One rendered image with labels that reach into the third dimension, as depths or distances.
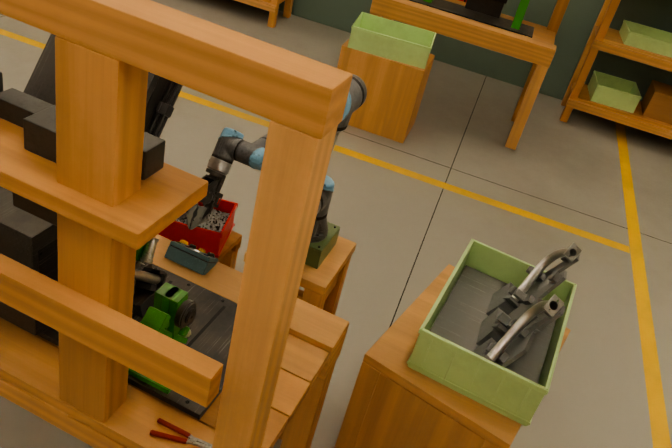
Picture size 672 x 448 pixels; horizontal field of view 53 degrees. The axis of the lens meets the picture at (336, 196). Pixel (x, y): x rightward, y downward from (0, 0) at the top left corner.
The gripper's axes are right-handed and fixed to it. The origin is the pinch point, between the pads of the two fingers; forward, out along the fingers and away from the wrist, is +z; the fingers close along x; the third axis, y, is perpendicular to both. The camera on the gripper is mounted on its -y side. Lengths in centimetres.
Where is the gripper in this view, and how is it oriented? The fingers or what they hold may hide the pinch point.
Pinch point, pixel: (190, 225)
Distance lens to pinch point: 230.5
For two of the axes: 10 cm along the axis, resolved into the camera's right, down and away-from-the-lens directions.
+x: -9.0, -3.7, 2.3
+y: 1.9, 1.2, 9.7
